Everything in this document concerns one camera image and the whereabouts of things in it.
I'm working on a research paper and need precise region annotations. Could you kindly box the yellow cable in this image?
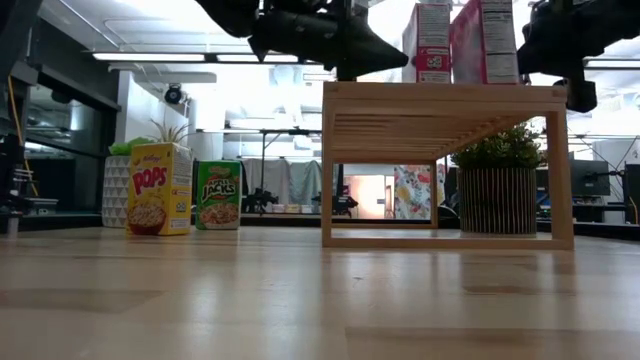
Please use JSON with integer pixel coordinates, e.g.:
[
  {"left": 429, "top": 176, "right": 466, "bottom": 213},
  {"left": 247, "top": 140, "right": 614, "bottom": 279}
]
[{"left": 7, "top": 74, "right": 39, "bottom": 199}]

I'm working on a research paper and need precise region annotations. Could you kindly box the ceiling light strip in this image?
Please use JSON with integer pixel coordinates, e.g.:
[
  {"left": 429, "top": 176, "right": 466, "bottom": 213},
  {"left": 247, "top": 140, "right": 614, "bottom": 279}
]
[{"left": 92, "top": 51, "right": 331, "bottom": 65}]

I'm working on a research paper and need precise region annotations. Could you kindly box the wooden slatted shelf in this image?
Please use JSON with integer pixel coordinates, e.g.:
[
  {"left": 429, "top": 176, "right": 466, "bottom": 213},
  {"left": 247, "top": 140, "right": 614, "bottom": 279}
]
[{"left": 321, "top": 81, "right": 575, "bottom": 251}]

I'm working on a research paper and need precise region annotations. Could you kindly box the black ceiling camera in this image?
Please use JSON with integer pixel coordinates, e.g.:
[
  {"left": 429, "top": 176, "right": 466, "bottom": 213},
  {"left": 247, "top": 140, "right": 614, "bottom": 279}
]
[{"left": 163, "top": 83, "right": 184, "bottom": 106}]

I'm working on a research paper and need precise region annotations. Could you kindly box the floral hanging cloth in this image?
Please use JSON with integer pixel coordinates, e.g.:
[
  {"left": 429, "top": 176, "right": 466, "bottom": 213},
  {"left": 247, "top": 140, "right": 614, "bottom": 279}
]
[{"left": 393, "top": 164, "right": 434, "bottom": 221}]

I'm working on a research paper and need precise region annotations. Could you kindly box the black computer monitor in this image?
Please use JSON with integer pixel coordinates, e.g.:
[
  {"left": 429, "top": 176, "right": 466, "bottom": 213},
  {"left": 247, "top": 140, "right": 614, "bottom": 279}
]
[{"left": 569, "top": 158, "right": 612, "bottom": 197}]

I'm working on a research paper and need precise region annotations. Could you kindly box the yellow Corn Pops cereal box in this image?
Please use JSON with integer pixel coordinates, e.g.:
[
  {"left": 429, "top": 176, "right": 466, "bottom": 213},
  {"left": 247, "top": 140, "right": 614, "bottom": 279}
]
[{"left": 125, "top": 142, "right": 194, "bottom": 237}]

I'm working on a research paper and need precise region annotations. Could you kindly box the green Apple Jacks cereal box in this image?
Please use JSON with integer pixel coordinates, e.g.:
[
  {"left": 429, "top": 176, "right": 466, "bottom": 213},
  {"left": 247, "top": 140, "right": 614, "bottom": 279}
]
[{"left": 194, "top": 159, "right": 243, "bottom": 231}]

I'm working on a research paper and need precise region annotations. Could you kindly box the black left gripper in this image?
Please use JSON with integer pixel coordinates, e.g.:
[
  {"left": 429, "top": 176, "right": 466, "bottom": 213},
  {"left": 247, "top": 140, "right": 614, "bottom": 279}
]
[{"left": 248, "top": 0, "right": 409, "bottom": 81}]

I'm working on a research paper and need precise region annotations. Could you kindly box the green plant in white pot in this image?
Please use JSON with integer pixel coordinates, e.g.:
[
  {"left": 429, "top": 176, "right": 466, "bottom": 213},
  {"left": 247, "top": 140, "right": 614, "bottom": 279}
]
[{"left": 101, "top": 118, "right": 194, "bottom": 229}]

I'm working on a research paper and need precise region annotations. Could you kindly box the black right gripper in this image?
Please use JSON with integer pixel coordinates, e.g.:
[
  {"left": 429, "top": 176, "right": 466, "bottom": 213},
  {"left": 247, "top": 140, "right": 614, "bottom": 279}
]
[{"left": 517, "top": 0, "right": 619, "bottom": 112}]

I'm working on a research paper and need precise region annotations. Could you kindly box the black table edge rail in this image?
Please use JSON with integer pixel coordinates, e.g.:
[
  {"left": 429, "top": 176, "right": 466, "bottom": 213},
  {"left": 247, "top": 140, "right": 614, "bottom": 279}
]
[{"left": 0, "top": 212, "right": 640, "bottom": 242}]

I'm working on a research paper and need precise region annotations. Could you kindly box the black clothes rack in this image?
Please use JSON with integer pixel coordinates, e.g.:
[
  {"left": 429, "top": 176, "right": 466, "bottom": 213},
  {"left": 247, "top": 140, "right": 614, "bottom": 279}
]
[{"left": 197, "top": 128, "right": 324, "bottom": 201}]

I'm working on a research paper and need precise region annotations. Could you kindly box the grey hanging cloth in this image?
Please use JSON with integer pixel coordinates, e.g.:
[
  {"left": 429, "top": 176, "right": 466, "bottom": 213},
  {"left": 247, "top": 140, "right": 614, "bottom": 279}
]
[{"left": 288, "top": 159, "right": 324, "bottom": 206}]

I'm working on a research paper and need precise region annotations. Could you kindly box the red Froot Loops cereal box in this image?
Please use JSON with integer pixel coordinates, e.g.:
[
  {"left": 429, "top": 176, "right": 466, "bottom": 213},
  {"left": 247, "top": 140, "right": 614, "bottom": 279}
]
[
  {"left": 401, "top": 2, "right": 452, "bottom": 84},
  {"left": 448, "top": 0, "right": 520, "bottom": 85}
]

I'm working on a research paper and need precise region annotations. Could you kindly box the beige hanging cloth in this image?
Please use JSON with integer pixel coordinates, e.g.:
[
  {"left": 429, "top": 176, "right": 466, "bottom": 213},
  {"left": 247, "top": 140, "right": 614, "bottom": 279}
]
[{"left": 242, "top": 158, "right": 292, "bottom": 206}]

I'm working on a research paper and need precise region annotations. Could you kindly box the green plant in striped pot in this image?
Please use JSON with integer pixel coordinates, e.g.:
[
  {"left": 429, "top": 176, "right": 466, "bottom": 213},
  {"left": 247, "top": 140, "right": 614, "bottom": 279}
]
[{"left": 449, "top": 122, "right": 549, "bottom": 236}]

